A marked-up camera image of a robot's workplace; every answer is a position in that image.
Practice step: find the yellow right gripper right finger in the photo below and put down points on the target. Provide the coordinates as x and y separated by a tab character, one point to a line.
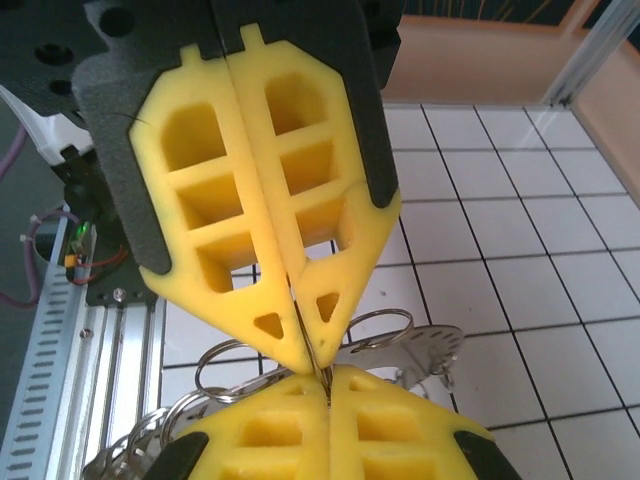
400	440

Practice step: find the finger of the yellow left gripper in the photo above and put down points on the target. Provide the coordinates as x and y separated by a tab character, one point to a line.
320	165
200	200

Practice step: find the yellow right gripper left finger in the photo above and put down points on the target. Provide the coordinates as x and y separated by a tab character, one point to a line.
270	440

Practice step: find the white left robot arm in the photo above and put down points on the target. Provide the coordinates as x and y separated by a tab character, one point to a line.
45	135

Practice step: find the orange power connector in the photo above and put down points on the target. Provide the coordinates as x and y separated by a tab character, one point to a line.
72	261

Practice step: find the dark panel with gold lines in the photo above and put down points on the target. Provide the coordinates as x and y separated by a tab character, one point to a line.
450	7

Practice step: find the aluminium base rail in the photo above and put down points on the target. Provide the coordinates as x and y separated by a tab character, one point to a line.
130	375

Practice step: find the aluminium corner post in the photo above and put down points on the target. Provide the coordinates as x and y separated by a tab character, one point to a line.
590	55

